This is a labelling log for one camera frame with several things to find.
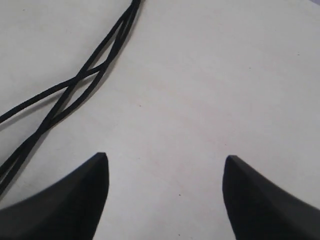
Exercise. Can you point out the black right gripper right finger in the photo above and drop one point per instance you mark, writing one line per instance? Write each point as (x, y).
(260, 210)

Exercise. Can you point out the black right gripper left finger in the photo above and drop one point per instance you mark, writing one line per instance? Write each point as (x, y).
(70, 209)

